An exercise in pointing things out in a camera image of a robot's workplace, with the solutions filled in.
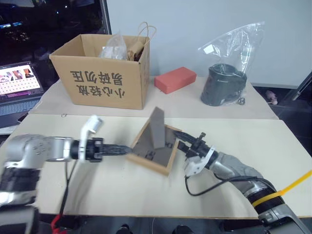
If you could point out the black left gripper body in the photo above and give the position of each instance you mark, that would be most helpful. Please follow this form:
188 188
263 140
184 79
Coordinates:
95 152

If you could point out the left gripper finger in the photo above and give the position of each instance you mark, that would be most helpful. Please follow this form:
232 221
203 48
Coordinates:
117 152
117 147

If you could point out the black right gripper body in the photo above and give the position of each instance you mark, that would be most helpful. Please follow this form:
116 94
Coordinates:
198 146

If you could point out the wooden picture frame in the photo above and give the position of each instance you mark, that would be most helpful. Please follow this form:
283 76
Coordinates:
156 136

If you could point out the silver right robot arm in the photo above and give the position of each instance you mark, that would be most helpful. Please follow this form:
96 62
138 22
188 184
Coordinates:
234 166

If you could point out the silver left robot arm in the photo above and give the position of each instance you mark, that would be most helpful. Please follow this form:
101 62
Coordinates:
29 149

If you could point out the red rectangular block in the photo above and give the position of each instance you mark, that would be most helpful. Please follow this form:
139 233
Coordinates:
174 79

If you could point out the small metal fitting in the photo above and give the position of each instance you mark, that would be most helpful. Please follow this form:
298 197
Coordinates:
241 101

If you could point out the black cylindrical device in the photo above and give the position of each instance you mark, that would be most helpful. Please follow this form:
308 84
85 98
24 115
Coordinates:
221 85

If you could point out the printed cardboard box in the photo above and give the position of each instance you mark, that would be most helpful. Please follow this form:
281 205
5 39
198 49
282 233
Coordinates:
97 83

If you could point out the dark rounded shape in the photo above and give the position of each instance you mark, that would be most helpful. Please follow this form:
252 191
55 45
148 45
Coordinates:
123 229
184 229

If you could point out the pink small object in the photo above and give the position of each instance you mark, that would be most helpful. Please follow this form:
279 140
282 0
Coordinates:
272 97

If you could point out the yellow zip tie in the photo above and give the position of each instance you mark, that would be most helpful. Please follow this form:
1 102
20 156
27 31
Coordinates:
287 189

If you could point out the crumpled clear plastic bag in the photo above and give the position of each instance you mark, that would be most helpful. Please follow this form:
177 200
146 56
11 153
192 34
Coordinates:
113 47

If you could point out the open laptop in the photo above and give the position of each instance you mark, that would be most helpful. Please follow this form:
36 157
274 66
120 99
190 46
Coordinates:
17 85

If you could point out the black container in plastic bag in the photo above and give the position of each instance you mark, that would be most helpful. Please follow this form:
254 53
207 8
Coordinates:
234 44

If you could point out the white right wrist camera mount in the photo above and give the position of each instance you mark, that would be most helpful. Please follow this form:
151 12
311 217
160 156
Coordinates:
195 167

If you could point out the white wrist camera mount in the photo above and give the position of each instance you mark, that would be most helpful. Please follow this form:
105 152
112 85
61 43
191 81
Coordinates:
85 131
195 167

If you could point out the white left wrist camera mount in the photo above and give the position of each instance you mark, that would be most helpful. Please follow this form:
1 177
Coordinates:
85 131

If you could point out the grey metal frame bar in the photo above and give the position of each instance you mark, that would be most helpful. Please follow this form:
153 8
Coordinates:
302 85

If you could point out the grey window post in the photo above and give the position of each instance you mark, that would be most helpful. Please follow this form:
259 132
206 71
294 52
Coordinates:
106 17

